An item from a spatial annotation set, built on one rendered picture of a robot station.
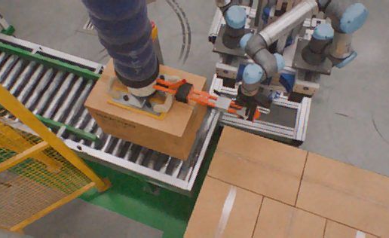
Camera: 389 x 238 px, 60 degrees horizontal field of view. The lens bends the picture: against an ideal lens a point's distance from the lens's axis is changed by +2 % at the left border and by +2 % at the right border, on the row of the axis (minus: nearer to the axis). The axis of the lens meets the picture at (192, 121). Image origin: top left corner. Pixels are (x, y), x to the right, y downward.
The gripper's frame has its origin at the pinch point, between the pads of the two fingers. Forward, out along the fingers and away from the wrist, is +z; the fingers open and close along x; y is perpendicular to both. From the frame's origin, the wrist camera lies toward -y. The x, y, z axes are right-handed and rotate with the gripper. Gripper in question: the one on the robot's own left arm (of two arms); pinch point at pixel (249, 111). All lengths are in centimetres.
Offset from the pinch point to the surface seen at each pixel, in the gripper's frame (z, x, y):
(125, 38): -47, 9, 53
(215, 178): 67, 21, 10
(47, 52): 62, -30, 169
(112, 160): 62, 34, 79
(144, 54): -30, 4, 51
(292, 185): 67, 8, -39
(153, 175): 62, 34, 49
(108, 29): -52, 11, 58
